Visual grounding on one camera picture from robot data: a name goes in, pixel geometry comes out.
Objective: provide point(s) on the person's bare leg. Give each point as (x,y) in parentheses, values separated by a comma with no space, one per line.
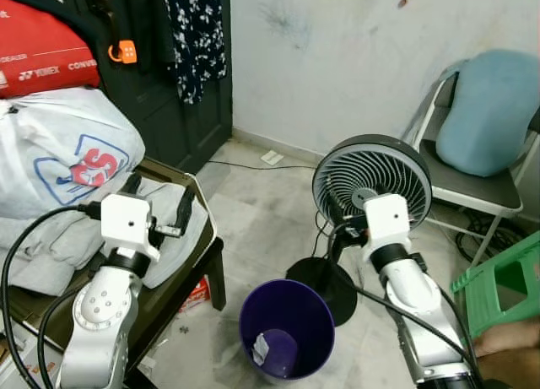
(510,351)

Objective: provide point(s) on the brown wooden table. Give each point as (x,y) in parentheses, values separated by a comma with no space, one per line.
(169,168)

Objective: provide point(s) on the light grey cloth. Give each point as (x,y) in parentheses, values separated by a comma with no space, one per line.
(51,245)

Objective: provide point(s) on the blue cushion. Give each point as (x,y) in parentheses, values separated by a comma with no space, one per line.
(489,110)

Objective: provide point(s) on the white paper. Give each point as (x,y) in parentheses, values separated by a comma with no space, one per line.
(261,347)

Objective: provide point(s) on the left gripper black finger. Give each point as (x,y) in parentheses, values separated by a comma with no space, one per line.
(132,185)
(183,210)

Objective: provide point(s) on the red sports bag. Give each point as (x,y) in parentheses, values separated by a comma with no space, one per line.
(34,51)

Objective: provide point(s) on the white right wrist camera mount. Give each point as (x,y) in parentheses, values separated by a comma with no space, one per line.
(388,220)

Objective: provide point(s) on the white plastic bag red logo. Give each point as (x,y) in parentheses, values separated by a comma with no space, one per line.
(51,144)

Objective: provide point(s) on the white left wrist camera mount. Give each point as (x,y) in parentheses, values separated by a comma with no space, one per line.
(126,220)

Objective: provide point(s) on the dark wooden door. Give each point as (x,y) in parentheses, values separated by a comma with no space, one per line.
(152,110)

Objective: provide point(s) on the black grey pedestal fan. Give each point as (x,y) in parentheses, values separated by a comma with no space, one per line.
(371,174)

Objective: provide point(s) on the green plastic stool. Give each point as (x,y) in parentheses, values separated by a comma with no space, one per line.
(498,288)

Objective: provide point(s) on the white folding chair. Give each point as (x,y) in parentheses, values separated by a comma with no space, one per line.
(472,191)

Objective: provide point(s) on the navy white floral garment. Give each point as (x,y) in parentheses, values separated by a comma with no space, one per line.
(196,35)

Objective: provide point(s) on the purple waste bin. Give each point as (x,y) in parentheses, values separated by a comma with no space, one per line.
(291,317)

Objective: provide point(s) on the red printed carton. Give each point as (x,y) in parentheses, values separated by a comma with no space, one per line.
(196,294)

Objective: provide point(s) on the orange tag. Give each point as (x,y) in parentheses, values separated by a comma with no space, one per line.
(126,51)

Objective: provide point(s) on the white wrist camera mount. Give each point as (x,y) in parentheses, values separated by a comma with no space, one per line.
(126,220)
(388,220)

